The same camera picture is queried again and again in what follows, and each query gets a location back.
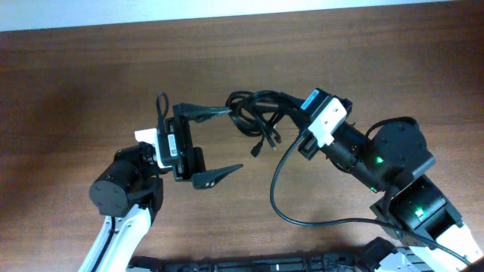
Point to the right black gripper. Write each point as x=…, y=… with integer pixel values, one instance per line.
x=309, y=146

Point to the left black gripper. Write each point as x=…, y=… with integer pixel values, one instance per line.
x=183, y=141

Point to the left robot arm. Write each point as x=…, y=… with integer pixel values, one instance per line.
x=129, y=193

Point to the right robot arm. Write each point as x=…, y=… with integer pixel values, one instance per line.
x=392, y=158

